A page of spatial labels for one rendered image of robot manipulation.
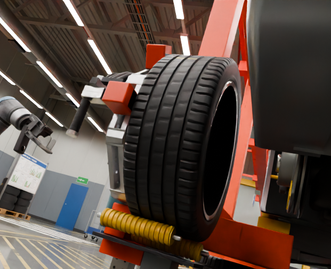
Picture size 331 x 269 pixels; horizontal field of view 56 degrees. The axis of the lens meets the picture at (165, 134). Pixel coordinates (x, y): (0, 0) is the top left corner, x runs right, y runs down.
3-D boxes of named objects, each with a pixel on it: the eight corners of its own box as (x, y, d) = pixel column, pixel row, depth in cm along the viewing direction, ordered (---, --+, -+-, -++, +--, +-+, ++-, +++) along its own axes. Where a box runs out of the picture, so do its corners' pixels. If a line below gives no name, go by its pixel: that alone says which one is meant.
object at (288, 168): (304, 189, 84) (314, 100, 100) (274, 183, 87) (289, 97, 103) (292, 228, 109) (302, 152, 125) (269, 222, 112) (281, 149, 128)
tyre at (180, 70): (178, 197, 70) (239, 15, 102) (91, 176, 79) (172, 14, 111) (210, 263, 122) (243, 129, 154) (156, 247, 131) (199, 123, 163)
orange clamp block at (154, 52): (163, 70, 112) (165, 44, 110) (144, 69, 115) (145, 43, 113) (170, 70, 118) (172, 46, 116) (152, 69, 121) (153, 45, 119)
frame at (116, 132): (104, 188, 89) (159, 38, 107) (86, 183, 91) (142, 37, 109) (160, 220, 136) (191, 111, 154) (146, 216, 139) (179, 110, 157)
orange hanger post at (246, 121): (221, 260, 316) (264, 62, 397) (203, 254, 323) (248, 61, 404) (224, 261, 332) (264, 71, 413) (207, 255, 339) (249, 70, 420)
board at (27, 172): (-1, 215, 840) (29, 149, 904) (-16, 210, 853) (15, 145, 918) (30, 222, 976) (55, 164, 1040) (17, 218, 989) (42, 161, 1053)
